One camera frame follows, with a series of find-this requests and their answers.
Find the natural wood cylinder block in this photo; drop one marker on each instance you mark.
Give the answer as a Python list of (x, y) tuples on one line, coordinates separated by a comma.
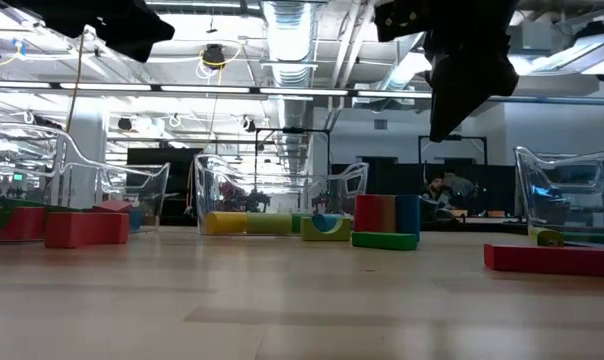
[(388, 214)]

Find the black metal station frame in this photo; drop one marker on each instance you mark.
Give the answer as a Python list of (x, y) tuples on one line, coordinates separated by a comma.
[(469, 137)]

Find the person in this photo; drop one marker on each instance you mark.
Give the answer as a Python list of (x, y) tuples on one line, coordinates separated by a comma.
[(439, 192)]

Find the green exit sign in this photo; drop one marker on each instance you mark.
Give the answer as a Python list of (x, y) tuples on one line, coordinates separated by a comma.
[(18, 176)]

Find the large black screen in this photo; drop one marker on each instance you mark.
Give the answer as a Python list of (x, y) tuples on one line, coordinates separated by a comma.
[(164, 175)]

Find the light green long block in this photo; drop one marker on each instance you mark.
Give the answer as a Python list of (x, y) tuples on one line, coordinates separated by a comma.
[(268, 224)]

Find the clear plastic bin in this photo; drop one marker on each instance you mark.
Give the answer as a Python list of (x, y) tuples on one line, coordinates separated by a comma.
[(537, 195), (157, 190), (204, 190)]

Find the red rectangular block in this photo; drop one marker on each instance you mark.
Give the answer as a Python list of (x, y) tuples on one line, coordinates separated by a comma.
[(87, 230), (552, 261)]

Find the small light green block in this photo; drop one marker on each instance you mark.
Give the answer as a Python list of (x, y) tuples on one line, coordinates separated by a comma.
[(544, 237)]

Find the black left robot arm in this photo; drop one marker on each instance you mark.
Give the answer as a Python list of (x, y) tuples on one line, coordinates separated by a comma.
[(42, 15)]

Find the long ceiling light strip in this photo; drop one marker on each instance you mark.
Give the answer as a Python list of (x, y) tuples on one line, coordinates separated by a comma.
[(304, 91), (204, 89), (104, 86), (14, 84), (392, 94)]

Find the black partition panel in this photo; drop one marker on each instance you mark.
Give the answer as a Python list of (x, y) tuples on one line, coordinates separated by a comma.
[(397, 180)]

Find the red cylinder block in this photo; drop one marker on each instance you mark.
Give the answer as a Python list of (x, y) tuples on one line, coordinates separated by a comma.
[(367, 214)]

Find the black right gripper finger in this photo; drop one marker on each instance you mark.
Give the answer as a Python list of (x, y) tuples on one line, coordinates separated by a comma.
[(452, 110), (497, 77)]

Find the yellow cylinder block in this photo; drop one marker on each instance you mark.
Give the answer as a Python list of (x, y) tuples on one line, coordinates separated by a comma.
[(225, 223)]

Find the light green arch block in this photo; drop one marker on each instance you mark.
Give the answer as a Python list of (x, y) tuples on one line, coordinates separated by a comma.
[(314, 235)]

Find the blue arch block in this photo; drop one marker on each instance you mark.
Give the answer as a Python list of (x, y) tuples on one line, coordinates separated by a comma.
[(135, 220)]

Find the red arch block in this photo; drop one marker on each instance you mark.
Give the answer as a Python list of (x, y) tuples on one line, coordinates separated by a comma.
[(24, 225)]

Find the green cylinder block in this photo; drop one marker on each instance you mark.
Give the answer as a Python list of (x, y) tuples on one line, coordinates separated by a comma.
[(298, 221)]

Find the red chair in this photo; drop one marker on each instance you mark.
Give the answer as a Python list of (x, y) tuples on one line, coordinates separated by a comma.
[(230, 192)]

